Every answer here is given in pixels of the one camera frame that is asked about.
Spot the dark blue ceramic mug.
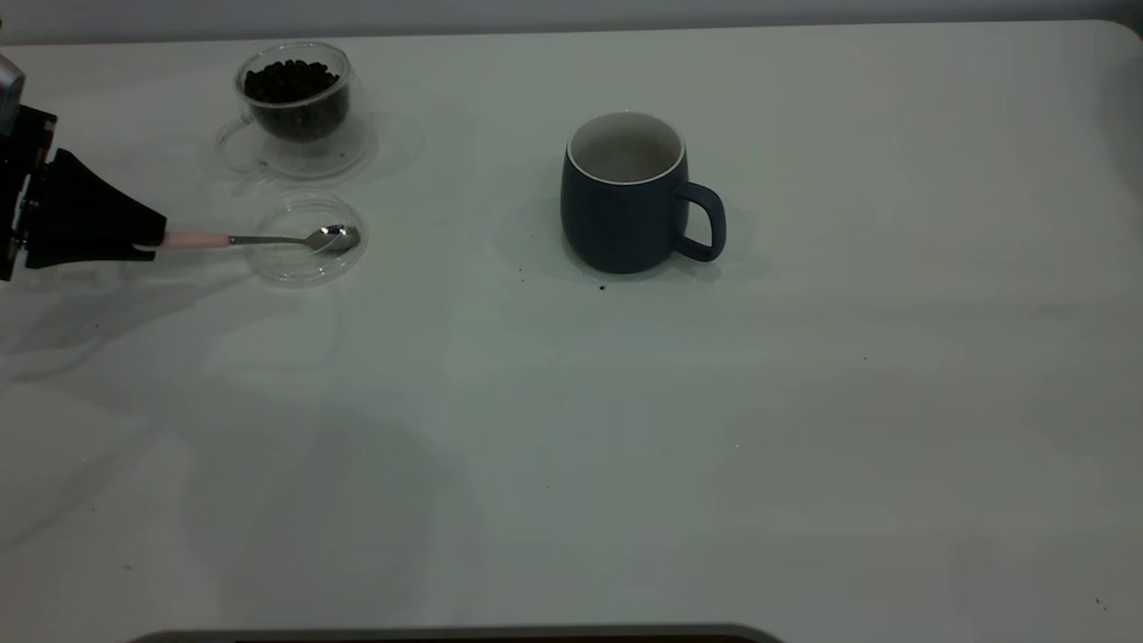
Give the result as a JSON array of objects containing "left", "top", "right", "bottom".
[{"left": 560, "top": 111, "right": 727, "bottom": 276}]

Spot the pile of dark coffee beans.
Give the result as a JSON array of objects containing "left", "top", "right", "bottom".
[{"left": 244, "top": 59, "right": 350, "bottom": 142}]

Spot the clear glass saucer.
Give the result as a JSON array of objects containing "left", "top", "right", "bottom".
[{"left": 220, "top": 112, "right": 381, "bottom": 180}]

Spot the pink handled metal spoon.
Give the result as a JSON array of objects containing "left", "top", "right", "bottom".
[{"left": 134, "top": 224, "right": 362, "bottom": 256}]

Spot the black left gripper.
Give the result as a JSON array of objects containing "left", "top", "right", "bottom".
[{"left": 0, "top": 104, "right": 169, "bottom": 283}]

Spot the clear glass cup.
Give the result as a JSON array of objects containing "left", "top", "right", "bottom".
[{"left": 216, "top": 41, "right": 355, "bottom": 176}]

